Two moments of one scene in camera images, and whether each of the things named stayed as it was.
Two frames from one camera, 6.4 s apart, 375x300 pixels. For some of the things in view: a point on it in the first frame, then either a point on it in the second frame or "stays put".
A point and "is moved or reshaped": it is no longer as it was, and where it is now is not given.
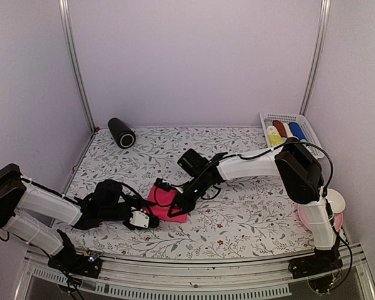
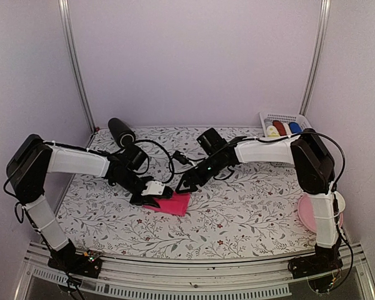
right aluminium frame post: x=318 y=54 stays put
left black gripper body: x=109 y=214 → x=128 y=181
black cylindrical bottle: x=124 y=137 stays put
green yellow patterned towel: x=274 y=137 stays put
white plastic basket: x=312 y=144 stays put
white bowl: x=336 y=200 stays put
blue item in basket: x=297 y=131 stays put
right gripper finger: x=170 y=214 → x=187 y=182
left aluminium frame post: x=63 y=7 stays put
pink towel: x=159 y=203 is moved or reshaped
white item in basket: x=288 y=131 stays put
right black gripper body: x=202 y=189 → x=204 y=178
